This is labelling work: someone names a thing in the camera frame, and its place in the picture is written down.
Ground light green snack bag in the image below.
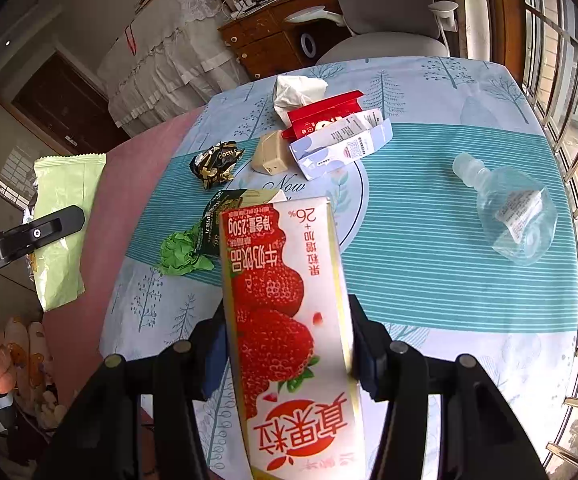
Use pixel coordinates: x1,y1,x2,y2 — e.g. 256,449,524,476
31,154,106,311

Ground green wrapper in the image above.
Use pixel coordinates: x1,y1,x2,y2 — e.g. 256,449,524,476
157,222,214,276

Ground strawberry milk carton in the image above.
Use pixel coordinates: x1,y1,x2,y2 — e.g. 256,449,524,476
219,197,364,479

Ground clear plastic bottle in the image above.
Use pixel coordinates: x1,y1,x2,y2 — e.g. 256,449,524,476
452,152,558,266

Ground black gold candy wrapper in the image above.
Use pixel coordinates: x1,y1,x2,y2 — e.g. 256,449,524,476
189,141,245,190

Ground dark green beige carton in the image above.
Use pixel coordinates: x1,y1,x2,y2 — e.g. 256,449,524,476
197,188,287,257

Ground white lavender medicine box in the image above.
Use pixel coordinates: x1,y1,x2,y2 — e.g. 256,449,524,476
289,108,393,181

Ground white tissue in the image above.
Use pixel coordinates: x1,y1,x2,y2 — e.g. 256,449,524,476
273,75,328,127

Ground pink bed sheet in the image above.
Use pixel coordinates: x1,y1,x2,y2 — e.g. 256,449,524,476
42,107,202,406

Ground dark wooden door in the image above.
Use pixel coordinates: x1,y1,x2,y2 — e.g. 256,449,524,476
12,53,129,154

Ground tree pattern tablecloth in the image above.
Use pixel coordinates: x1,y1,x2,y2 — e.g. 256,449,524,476
100,58,578,452

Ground white lace covered furniture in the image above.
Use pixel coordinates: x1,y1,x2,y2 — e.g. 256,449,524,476
97,0,249,136

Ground small beige carton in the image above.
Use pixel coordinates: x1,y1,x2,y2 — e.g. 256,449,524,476
251,130,295,176

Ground red cardboard box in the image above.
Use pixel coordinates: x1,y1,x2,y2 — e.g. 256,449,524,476
281,90,364,143

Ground wooden drawer cabinet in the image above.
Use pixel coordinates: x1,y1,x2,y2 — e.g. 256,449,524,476
219,0,350,80

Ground grey office chair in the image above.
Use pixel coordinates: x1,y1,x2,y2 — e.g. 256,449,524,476
285,0,458,64

